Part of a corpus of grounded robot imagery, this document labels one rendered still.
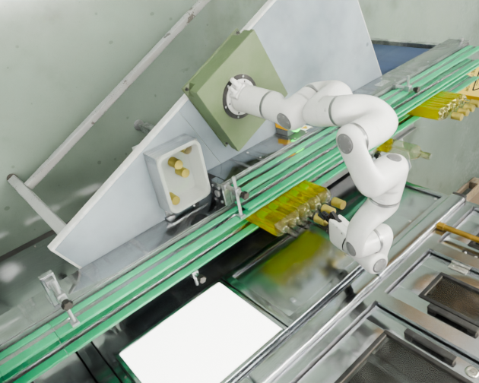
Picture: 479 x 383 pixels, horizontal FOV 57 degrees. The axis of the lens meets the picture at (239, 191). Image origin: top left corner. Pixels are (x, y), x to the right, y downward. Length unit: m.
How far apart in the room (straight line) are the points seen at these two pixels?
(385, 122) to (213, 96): 0.60
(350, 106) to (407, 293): 0.67
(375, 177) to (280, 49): 0.86
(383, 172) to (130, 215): 0.86
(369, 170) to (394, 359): 0.56
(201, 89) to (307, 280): 0.73
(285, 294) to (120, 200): 0.63
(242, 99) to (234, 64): 0.12
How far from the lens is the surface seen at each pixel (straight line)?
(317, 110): 1.25
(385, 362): 1.38
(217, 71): 1.50
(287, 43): 1.84
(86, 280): 1.49
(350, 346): 1.40
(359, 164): 1.11
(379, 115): 1.17
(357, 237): 1.27
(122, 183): 1.50
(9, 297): 1.97
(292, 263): 1.60
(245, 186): 1.56
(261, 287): 1.53
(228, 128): 1.57
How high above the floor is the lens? 2.02
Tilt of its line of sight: 44 degrees down
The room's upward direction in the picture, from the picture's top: 116 degrees clockwise
